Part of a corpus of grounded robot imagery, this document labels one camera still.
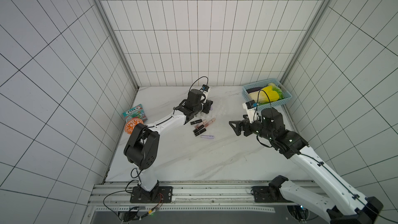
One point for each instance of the black lipstick middle left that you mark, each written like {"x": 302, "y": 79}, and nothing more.
{"x": 198, "y": 128}

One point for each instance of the clear acrylic lipstick organizer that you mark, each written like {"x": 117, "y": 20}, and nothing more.
{"x": 218, "y": 110}

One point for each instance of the teal mint candy bag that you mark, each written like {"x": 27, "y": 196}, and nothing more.
{"x": 135, "y": 112}

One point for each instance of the pink clear lip gloss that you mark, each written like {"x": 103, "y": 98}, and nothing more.
{"x": 201, "y": 123}

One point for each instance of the black lipstick far left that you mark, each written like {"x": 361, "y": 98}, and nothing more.
{"x": 196, "y": 121}

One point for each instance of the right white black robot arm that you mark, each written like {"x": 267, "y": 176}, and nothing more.
{"x": 343, "y": 204}

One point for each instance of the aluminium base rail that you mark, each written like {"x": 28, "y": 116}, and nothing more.
{"x": 219, "y": 195}

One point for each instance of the orange white patterned bowl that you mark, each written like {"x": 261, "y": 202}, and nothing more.
{"x": 130, "y": 125}

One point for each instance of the black lipstick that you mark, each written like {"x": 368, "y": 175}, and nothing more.
{"x": 198, "y": 128}
{"x": 200, "y": 132}
{"x": 196, "y": 121}

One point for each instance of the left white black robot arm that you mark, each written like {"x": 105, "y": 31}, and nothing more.
{"x": 142, "y": 146}

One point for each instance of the upper purple lip balm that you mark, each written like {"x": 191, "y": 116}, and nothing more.
{"x": 209, "y": 137}

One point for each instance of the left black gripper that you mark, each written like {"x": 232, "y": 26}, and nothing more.
{"x": 208, "y": 104}

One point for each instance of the blue plastic basket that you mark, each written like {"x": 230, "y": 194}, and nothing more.
{"x": 263, "y": 84}

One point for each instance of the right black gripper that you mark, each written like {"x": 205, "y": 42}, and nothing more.
{"x": 246, "y": 127}

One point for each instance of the black lipstick lower left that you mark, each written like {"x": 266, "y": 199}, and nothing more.
{"x": 200, "y": 132}

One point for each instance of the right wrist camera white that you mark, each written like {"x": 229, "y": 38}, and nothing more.
{"x": 251, "y": 109}

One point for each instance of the yellow green toy cabbage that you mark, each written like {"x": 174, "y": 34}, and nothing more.
{"x": 270, "y": 93}

